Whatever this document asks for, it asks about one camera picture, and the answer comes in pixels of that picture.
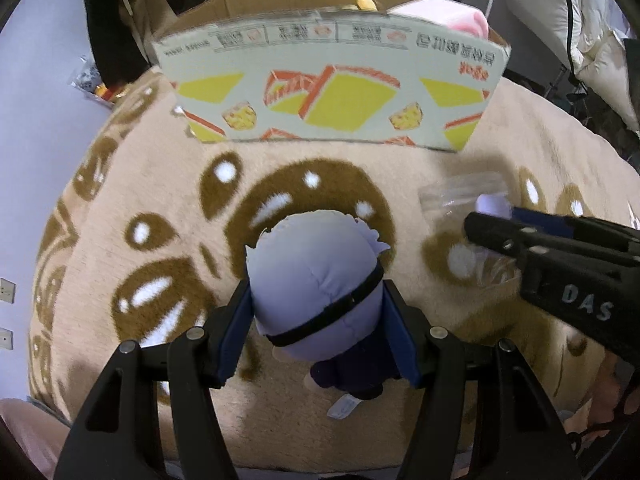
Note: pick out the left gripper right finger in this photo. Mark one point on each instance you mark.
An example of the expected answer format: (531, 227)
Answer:
(516, 431)

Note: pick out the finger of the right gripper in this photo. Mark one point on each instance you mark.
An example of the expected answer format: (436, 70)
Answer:
(510, 239)
(584, 228)

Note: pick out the clear bag with purple item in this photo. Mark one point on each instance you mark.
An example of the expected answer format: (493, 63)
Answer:
(470, 229)

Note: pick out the purple haired doll plush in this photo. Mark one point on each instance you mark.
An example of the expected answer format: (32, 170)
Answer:
(316, 281)

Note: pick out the pink white roll cushion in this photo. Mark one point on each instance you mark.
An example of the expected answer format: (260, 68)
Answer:
(448, 13)

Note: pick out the right hand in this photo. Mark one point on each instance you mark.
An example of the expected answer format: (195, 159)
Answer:
(612, 379)

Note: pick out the beige patterned plush rug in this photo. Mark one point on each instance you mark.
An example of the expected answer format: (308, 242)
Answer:
(156, 228)

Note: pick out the printed cardboard box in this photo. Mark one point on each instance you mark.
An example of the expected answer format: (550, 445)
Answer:
(266, 70)

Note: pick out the beige hanging coat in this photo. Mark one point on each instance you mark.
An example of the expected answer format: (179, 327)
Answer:
(145, 18)

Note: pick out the wall power socket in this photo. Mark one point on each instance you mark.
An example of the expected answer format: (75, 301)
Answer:
(7, 291)

